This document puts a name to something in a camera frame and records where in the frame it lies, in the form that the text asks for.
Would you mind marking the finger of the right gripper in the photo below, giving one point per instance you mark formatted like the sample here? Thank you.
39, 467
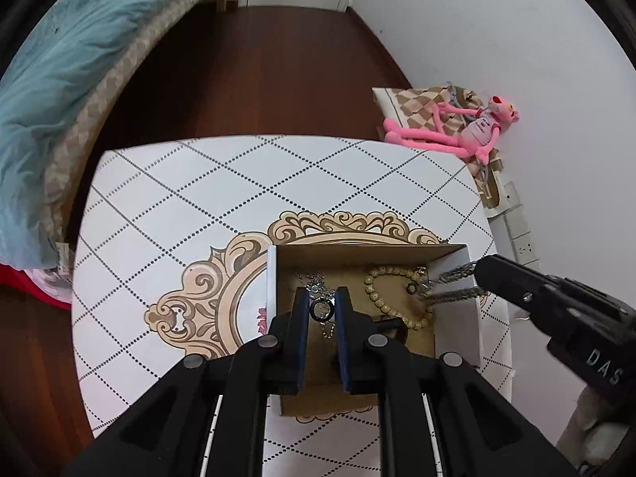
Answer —
507, 278

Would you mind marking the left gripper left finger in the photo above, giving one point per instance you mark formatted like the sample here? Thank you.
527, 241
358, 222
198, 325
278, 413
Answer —
205, 417

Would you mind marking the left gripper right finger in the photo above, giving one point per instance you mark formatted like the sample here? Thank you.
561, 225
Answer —
438, 417

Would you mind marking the white power strip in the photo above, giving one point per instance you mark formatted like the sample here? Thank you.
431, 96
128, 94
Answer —
510, 229

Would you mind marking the black watch band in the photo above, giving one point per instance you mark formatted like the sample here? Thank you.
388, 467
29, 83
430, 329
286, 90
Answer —
388, 332

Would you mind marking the white cardboard box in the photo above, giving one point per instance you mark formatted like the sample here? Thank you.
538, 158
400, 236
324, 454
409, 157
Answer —
376, 276

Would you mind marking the pink panther plush toy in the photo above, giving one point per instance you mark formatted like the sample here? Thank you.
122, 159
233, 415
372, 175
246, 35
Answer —
475, 140

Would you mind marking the white patterned tablecloth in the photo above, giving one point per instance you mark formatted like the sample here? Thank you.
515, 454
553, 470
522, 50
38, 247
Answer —
174, 248

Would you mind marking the brown checkered cushion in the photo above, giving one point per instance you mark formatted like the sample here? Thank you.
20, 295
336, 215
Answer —
411, 108

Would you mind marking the red bed sheet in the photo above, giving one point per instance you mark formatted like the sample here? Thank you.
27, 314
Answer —
19, 280

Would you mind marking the patterned mattress bed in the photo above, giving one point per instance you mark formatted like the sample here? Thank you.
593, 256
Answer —
124, 74

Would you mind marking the teal duvet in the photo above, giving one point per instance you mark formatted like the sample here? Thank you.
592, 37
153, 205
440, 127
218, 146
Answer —
42, 92

